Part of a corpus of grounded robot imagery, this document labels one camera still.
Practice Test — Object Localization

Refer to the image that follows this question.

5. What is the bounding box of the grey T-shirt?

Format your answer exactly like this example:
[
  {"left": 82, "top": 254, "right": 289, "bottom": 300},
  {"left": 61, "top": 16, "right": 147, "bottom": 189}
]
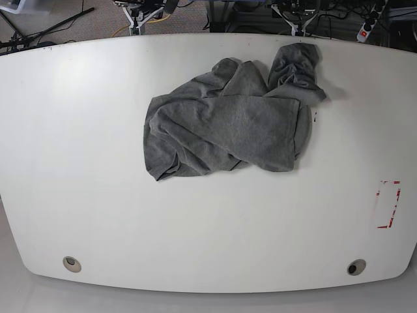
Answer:
[{"left": 143, "top": 42, "right": 326, "bottom": 181}]

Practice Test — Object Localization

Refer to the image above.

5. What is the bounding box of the red tape rectangle marking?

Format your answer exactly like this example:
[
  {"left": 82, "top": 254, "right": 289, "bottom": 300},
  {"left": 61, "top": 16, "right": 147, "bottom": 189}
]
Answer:
[{"left": 373, "top": 181, "right": 401, "bottom": 229}]

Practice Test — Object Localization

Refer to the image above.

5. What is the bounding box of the white power strip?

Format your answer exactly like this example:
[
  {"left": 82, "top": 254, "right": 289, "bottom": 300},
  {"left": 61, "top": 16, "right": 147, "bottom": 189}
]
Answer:
[{"left": 356, "top": 0, "right": 388, "bottom": 43}]

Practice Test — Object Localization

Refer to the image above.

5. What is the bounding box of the black tripod stand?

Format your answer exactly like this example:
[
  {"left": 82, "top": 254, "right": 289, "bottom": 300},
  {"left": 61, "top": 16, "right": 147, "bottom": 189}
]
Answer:
[{"left": 1, "top": 1, "right": 95, "bottom": 55}]

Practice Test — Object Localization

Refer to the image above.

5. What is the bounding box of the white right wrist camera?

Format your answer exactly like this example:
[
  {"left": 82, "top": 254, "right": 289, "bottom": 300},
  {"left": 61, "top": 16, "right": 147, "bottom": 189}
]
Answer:
[{"left": 123, "top": 4, "right": 164, "bottom": 36}]

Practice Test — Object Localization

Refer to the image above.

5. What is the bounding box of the yellow cable on floor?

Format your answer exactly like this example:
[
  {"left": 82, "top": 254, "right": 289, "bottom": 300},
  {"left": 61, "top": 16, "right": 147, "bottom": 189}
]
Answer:
[{"left": 112, "top": 12, "right": 171, "bottom": 38}]

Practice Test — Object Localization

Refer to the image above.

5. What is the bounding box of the left table cable grommet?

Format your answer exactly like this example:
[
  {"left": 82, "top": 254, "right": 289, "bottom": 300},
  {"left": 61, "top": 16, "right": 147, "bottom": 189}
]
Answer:
[{"left": 63, "top": 256, "right": 81, "bottom": 273}]

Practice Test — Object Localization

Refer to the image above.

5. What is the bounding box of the table cable grommet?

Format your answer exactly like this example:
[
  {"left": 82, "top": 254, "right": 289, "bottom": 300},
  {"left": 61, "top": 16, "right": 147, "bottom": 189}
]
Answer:
[
  {"left": 63, "top": 256, "right": 81, "bottom": 273},
  {"left": 347, "top": 259, "right": 366, "bottom": 276}
]

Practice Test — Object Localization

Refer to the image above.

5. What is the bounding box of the right table cable grommet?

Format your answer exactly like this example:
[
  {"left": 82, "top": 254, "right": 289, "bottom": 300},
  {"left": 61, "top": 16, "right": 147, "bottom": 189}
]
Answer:
[{"left": 347, "top": 259, "right": 366, "bottom": 276}]

